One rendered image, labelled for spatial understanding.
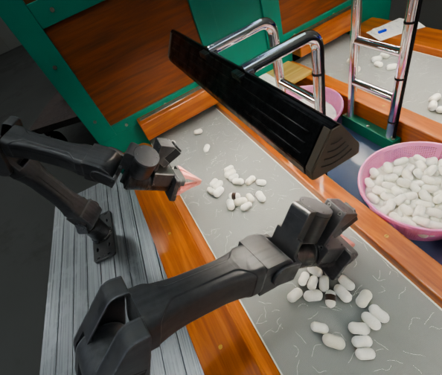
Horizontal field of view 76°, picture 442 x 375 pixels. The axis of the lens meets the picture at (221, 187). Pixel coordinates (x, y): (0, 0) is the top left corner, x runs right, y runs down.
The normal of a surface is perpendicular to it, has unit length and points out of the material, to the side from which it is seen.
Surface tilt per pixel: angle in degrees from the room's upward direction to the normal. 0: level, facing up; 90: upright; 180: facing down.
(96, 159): 29
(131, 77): 90
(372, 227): 0
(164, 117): 90
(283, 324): 0
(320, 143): 58
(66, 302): 0
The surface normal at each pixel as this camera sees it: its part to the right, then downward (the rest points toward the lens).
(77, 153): 0.22, -0.59
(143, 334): 0.15, -0.86
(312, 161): -0.88, 0.08
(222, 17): 0.44, 0.57
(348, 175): -0.29, -0.65
